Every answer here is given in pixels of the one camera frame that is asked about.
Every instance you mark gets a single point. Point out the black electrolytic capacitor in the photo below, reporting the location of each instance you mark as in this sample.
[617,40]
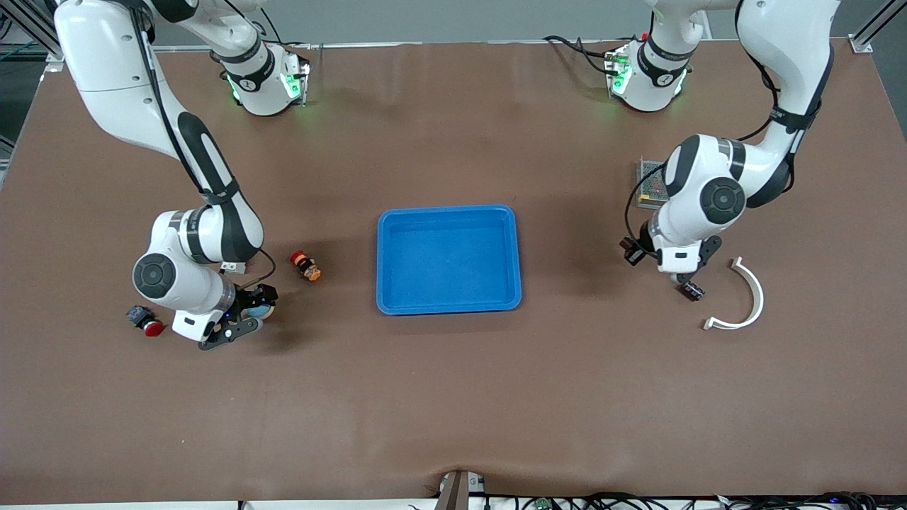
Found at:
[694,291]

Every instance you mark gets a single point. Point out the brown table mat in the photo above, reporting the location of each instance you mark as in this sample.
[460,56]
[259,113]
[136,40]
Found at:
[453,389]

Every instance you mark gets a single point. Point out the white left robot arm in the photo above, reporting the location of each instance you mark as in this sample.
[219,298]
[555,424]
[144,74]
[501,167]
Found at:
[786,42]

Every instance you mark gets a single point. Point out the aluminium frame post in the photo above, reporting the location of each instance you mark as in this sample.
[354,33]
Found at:
[879,28]
[28,32]

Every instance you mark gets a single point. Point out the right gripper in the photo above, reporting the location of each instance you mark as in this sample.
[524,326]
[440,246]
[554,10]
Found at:
[249,297]

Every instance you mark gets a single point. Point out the blue bell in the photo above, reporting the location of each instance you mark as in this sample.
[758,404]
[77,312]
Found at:
[263,312]

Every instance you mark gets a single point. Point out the blue plastic tray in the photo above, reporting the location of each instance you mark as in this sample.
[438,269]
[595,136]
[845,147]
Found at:
[448,259]

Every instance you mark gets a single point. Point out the metal mesh power supply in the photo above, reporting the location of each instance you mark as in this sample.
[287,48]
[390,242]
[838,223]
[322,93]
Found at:
[648,180]

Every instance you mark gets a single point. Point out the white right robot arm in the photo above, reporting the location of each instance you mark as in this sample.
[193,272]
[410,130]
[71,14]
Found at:
[113,64]

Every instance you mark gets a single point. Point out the red push button blue base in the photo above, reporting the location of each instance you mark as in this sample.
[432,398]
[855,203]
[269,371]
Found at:
[145,322]

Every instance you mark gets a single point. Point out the white circuit breaker red switch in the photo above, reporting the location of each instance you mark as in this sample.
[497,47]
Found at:
[234,268]

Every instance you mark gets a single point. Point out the red yellow emergency stop switch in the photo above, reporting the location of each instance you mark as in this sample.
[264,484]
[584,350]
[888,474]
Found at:
[305,265]

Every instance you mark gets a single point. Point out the white curved plastic bracket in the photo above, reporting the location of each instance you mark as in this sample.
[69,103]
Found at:
[758,297]

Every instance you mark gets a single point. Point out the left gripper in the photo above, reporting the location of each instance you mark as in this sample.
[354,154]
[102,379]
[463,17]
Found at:
[643,241]

